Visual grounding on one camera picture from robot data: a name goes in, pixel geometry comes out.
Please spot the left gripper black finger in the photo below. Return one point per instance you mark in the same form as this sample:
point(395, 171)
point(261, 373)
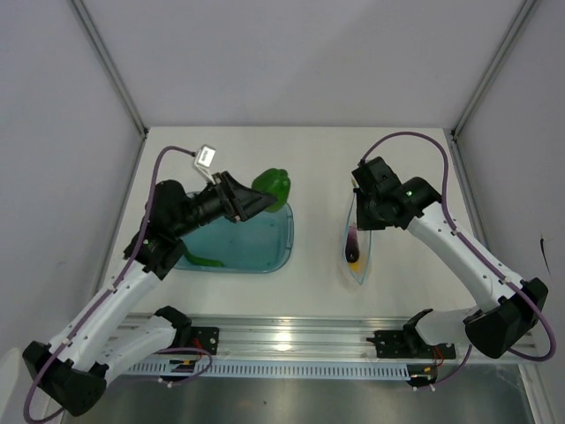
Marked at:
point(241, 194)
point(251, 209)

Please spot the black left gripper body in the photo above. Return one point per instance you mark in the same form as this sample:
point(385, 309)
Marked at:
point(219, 201)

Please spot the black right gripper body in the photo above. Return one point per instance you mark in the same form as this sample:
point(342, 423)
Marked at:
point(367, 214)

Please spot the green toy bell pepper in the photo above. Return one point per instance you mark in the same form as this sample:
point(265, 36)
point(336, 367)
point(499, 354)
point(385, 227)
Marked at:
point(275, 182)

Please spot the clear zip top bag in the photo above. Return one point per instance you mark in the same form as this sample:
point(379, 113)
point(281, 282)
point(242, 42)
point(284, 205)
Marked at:
point(365, 240)

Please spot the purple toy eggplant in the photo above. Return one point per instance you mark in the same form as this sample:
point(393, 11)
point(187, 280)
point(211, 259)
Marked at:
point(352, 250)

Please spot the small green toy chili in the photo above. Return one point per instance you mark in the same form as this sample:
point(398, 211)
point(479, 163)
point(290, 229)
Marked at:
point(202, 262)

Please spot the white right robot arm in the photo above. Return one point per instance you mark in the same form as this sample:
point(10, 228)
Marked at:
point(506, 306)

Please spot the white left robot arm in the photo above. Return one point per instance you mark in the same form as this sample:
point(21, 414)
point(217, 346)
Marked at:
point(76, 366)

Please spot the teal plastic tray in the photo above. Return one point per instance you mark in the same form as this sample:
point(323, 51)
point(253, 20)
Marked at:
point(259, 246)

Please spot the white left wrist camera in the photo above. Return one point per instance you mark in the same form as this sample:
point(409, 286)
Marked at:
point(202, 162)

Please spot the aluminium rail base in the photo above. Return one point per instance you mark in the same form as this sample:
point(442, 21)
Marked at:
point(296, 338)

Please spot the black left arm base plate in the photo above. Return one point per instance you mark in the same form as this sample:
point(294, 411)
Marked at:
point(205, 338)

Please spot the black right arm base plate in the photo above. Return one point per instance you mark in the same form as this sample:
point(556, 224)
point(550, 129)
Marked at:
point(401, 344)

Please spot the white slotted cable duct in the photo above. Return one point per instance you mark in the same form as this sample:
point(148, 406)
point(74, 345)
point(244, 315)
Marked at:
point(279, 369)

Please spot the left aluminium frame post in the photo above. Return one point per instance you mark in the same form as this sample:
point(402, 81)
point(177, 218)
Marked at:
point(101, 51)

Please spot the aluminium frame post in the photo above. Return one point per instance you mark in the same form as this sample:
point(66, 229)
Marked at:
point(504, 48)
point(101, 51)

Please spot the right aluminium frame post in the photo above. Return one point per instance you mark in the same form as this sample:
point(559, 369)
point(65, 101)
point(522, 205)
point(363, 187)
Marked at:
point(504, 48)

